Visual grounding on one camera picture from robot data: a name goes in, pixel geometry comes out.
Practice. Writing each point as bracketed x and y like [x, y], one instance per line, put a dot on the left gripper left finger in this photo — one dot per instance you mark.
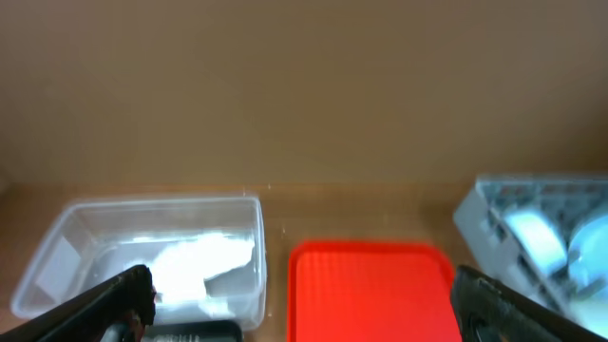
[121, 307]

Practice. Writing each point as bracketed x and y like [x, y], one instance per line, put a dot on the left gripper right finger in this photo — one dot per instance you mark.
[487, 310]

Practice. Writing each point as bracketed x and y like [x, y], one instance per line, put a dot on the white napkin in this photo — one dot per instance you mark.
[180, 270]

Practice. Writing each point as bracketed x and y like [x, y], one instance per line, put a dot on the light blue bowl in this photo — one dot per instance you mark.
[539, 237]

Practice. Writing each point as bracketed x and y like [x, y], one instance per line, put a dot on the light blue plate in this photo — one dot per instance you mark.
[587, 267]

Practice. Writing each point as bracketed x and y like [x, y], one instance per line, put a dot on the grey dishwasher rack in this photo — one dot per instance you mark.
[569, 202]

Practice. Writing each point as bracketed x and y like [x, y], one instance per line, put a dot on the black plastic tray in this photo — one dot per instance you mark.
[209, 331]

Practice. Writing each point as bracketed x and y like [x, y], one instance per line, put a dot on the clear plastic bin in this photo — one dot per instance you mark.
[94, 240]

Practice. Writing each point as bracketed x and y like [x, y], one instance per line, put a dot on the red serving tray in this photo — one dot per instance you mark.
[369, 291]

